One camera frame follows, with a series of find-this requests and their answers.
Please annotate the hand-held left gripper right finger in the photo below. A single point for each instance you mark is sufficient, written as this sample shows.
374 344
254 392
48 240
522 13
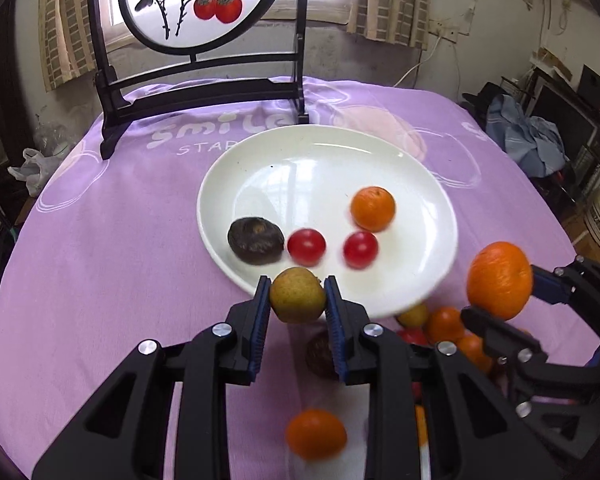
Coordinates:
332 332

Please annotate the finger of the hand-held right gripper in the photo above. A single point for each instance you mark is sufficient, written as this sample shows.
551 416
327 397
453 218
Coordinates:
542 285
500 342

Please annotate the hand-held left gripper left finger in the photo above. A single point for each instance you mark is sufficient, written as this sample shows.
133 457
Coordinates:
260 332

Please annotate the large orange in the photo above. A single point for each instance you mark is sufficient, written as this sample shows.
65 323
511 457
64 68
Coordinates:
500 280

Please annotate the white round plate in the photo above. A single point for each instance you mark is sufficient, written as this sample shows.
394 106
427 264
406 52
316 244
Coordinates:
305 170

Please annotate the red plum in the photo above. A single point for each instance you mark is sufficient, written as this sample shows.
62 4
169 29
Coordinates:
412 336

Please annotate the red cherry tomato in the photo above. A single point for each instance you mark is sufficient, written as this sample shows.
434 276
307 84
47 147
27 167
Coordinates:
360 250
306 246

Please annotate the blue clothes pile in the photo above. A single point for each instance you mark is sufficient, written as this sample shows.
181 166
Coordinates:
530 140

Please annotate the purple printed tablecloth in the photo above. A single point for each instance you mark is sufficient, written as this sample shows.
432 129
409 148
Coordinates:
105 260

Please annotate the black monitor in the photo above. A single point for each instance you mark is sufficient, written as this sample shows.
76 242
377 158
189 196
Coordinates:
565 115

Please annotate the dark cloth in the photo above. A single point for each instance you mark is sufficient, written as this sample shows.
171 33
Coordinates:
480 102

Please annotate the black speaker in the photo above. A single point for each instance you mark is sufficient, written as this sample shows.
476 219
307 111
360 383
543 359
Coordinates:
594 82

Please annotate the white plastic bag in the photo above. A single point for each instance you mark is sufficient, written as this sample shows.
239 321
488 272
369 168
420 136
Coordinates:
35 167

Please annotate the beige checked curtain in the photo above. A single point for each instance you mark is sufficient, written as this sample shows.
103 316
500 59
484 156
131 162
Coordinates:
390 0
65 35

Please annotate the round painted screen black stand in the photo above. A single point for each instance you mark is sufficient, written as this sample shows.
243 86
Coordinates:
215 7

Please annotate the white wall socket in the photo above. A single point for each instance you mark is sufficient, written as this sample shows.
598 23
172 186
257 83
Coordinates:
445 27

